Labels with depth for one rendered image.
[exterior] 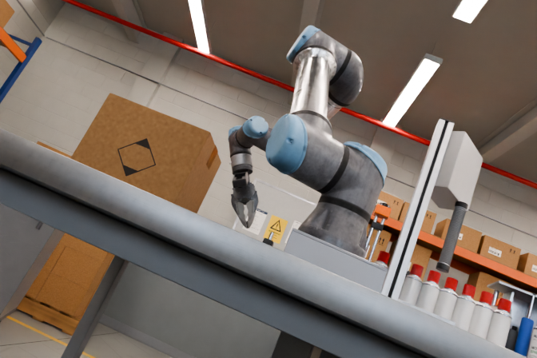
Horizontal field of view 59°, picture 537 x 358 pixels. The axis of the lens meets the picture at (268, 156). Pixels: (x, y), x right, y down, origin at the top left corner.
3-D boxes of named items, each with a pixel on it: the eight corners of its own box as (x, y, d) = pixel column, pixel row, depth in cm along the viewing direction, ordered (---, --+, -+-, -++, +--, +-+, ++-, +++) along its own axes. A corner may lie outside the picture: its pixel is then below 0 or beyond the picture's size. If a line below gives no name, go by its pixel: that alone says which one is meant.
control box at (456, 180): (467, 212, 145) (483, 159, 151) (447, 187, 134) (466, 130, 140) (436, 208, 152) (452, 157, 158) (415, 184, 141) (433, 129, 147)
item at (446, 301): (439, 350, 138) (459, 283, 144) (444, 350, 133) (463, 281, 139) (422, 342, 139) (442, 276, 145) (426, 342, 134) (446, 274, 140)
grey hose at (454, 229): (447, 273, 135) (466, 207, 142) (450, 272, 132) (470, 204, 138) (434, 268, 136) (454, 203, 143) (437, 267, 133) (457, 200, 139)
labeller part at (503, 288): (530, 304, 152) (531, 300, 152) (545, 300, 142) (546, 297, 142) (487, 287, 155) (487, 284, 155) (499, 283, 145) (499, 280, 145)
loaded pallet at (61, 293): (93, 329, 482) (157, 206, 524) (70, 336, 403) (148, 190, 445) (-14, 280, 482) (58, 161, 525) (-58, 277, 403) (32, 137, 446)
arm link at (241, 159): (250, 152, 162) (227, 155, 162) (252, 164, 160) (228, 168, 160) (252, 160, 169) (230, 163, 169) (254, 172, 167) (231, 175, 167)
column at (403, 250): (382, 340, 127) (451, 128, 147) (384, 340, 122) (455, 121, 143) (365, 334, 128) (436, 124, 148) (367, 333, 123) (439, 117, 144)
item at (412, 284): (404, 335, 140) (424, 270, 147) (407, 335, 135) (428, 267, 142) (387, 328, 141) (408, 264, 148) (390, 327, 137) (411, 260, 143)
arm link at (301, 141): (349, 172, 94) (352, 41, 135) (287, 136, 90) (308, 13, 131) (315, 204, 102) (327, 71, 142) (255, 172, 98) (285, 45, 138)
